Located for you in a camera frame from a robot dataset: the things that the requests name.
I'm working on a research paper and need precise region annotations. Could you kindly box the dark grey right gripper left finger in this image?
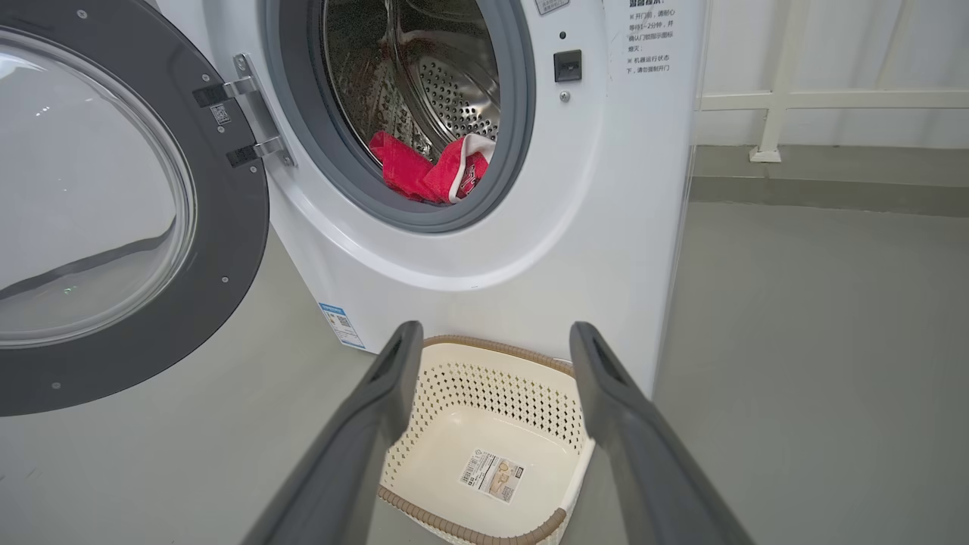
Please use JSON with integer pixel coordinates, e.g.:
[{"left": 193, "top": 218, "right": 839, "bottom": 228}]
[{"left": 242, "top": 321, "right": 425, "bottom": 545}]

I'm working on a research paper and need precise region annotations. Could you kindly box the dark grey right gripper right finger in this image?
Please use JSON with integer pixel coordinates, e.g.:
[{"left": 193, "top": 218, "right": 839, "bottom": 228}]
[{"left": 569, "top": 322, "right": 756, "bottom": 545}]

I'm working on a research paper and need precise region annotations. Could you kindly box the washing machine door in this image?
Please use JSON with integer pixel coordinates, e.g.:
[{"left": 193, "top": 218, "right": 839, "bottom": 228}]
[{"left": 0, "top": 0, "right": 271, "bottom": 417}]

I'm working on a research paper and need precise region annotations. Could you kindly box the red and white garment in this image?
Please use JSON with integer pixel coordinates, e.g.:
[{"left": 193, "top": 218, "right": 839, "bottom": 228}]
[{"left": 369, "top": 131, "right": 497, "bottom": 205}]

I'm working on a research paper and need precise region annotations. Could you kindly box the white printed product label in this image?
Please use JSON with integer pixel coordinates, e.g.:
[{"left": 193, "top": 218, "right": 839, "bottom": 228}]
[{"left": 458, "top": 449, "right": 525, "bottom": 504}]

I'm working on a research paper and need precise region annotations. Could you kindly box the cream perforated laundry basket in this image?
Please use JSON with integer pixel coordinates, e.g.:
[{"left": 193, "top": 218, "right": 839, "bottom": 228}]
[{"left": 377, "top": 335, "right": 597, "bottom": 545}]

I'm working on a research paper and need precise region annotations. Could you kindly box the white front-load washing machine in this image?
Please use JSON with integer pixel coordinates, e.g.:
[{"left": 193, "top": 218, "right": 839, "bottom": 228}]
[{"left": 155, "top": 0, "right": 712, "bottom": 398}]

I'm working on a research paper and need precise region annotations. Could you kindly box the metal washing machine door hinge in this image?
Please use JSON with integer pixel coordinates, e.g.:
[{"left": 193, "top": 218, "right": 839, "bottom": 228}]
[{"left": 193, "top": 53, "right": 296, "bottom": 169}]

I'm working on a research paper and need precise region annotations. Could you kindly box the stainless steel washing machine drum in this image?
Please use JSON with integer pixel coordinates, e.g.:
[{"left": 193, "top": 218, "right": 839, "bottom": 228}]
[{"left": 324, "top": 0, "right": 502, "bottom": 164}]

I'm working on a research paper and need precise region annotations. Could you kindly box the blue energy label sticker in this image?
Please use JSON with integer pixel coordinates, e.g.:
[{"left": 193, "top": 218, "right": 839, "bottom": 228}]
[{"left": 318, "top": 303, "right": 366, "bottom": 350}]

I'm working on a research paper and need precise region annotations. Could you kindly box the printed text instruction sticker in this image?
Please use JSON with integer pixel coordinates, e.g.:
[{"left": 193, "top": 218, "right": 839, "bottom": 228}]
[{"left": 625, "top": 0, "right": 677, "bottom": 76}]

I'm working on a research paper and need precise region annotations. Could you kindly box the white metal railing frame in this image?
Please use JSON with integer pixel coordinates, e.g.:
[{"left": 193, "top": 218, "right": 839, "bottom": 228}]
[{"left": 698, "top": 0, "right": 969, "bottom": 164}]

